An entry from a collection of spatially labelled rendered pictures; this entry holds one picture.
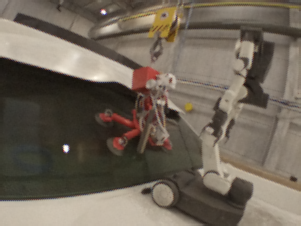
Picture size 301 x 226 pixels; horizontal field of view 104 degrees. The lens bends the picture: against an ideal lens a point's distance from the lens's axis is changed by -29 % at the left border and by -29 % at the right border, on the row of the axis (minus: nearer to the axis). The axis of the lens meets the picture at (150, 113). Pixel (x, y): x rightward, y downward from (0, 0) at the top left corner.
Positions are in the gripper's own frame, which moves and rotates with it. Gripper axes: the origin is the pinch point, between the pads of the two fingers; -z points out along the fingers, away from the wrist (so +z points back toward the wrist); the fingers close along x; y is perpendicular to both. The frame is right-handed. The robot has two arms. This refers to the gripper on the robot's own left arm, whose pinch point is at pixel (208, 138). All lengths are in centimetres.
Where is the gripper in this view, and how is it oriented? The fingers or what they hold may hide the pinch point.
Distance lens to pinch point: 107.0
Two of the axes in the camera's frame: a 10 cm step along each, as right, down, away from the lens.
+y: -5.7, -1.3, -8.1
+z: 4.5, -8.8, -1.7
